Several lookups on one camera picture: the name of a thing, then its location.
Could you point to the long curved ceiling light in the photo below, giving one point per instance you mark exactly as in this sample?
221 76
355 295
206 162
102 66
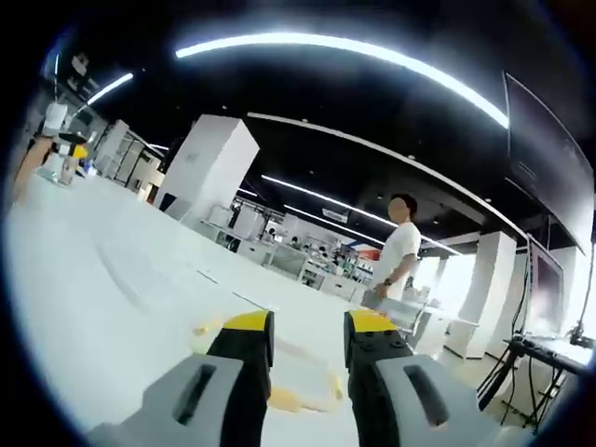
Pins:
354 49

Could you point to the black tripod stand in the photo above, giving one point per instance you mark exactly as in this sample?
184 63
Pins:
517 372

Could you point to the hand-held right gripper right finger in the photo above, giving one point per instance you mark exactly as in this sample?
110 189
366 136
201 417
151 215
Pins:
410 396

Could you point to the clear container on counter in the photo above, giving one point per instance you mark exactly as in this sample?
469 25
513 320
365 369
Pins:
396 309

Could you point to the dark monitor on stand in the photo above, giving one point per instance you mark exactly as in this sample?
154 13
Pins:
549 284

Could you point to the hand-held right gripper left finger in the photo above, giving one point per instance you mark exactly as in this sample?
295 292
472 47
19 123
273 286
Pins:
195 400

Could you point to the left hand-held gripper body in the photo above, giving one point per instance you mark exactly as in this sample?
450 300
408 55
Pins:
54 118

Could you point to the large dark wall screen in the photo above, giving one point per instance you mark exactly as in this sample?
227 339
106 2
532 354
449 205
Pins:
542 158

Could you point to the slim white square pillar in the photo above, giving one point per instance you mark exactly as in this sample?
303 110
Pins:
486 293

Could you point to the wide white square pillar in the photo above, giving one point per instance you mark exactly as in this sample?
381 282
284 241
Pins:
205 167

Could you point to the short ceiling light strip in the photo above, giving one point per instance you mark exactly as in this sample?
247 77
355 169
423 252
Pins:
109 88

